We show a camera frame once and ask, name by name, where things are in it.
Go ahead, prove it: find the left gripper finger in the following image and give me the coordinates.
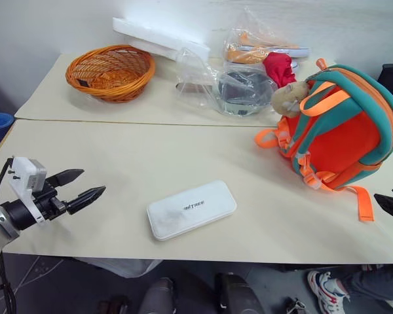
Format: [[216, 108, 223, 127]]
[[66, 185, 107, 216], [45, 168, 85, 190]]

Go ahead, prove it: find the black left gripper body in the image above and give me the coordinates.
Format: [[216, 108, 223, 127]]
[[32, 185, 69, 222]]

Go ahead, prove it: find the orange and teal backpack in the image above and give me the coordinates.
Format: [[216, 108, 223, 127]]
[[254, 58, 393, 223]]

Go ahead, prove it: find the white rectangular case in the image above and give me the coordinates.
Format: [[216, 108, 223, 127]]
[[146, 179, 238, 242]]

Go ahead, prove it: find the blue jeans leg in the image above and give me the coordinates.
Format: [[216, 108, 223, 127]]
[[336, 264, 393, 304]]

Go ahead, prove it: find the white red blue sneaker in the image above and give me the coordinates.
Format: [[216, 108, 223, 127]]
[[307, 270, 351, 314]]

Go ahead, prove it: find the orange wicker basket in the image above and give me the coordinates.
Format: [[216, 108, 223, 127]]
[[65, 44, 157, 103]]

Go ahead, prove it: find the grey rounded shape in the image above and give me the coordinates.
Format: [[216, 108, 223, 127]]
[[138, 277, 178, 314]]

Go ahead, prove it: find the beige plush toy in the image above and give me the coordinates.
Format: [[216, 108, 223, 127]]
[[270, 80, 310, 117]]

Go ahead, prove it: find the crumpled clear plastic bag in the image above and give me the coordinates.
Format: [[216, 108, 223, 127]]
[[174, 46, 276, 118]]

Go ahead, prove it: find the long white foam block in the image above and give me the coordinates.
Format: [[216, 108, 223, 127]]
[[111, 16, 212, 60]]

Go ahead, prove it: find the red cloth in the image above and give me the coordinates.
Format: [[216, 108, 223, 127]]
[[262, 51, 297, 89]]

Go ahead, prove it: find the black rounded shape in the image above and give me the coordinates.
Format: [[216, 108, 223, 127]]
[[214, 271, 267, 314]]

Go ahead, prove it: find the orange sneaker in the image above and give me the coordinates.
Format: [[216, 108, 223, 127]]
[[229, 29, 310, 57], [223, 44, 273, 64]]

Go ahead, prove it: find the clear plastic shoe bag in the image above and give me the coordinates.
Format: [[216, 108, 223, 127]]
[[222, 5, 311, 65]]

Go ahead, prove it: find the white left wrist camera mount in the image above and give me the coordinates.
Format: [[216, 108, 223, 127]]
[[7, 156, 48, 227]]

